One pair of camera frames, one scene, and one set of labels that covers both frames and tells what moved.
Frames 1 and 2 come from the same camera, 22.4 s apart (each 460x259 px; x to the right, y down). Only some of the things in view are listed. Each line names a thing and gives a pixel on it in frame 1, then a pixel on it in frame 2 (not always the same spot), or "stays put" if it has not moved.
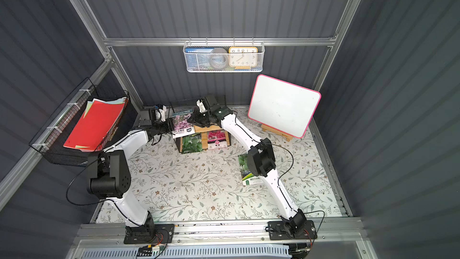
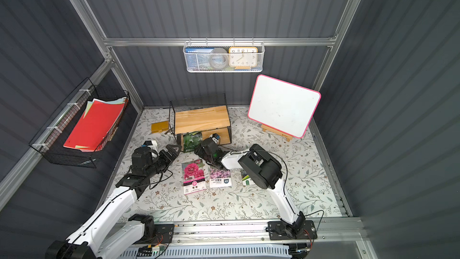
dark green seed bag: x=192 y=143 stays put
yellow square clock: x=242 y=57 stays put
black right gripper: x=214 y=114 -> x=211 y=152
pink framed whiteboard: x=284 y=107 stays put
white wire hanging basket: x=223 y=56 stays put
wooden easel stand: x=266 y=128 stays put
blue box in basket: x=198 y=58 stays put
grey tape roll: x=218 y=57 stays put
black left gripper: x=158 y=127 -> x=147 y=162
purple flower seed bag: x=181 y=126 -> x=220 y=177
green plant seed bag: x=248 y=178 stays put
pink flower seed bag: x=217 y=139 -> x=193 y=176
